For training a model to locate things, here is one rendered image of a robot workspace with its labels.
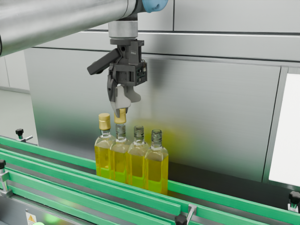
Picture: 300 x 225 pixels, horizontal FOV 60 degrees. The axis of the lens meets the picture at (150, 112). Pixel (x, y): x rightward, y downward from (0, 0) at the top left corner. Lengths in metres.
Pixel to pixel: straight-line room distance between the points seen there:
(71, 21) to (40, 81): 0.79
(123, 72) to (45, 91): 0.53
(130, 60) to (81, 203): 0.42
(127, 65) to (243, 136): 0.38
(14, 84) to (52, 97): 5.13
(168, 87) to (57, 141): 0.60
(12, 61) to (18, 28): 5.80
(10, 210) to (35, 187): 0.17
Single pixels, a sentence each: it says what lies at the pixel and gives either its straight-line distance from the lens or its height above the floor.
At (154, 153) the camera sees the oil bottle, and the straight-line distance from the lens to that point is 0.72.
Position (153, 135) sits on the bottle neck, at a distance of 0.71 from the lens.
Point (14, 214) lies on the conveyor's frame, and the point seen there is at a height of 0.82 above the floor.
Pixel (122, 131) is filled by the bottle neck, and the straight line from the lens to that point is 0.76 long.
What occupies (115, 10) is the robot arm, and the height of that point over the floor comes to 1.44.
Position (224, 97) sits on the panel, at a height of 1.22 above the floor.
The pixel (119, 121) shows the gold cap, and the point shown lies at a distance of 0.75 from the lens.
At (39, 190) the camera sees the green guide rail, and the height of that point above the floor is 0.93.
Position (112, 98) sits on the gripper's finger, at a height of 1.23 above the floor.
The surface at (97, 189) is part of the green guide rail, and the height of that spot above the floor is 0.94.
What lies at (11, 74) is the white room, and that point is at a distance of 6.25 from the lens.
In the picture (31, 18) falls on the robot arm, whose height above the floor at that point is 1.43.
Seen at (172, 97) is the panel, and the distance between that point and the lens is 0.80.
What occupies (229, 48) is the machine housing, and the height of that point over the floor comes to 1.36.
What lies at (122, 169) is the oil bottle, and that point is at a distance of 0.80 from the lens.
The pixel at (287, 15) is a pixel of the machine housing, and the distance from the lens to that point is 0.76.
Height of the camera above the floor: 1.43
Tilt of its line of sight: 19 degrees down
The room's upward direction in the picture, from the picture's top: straight up
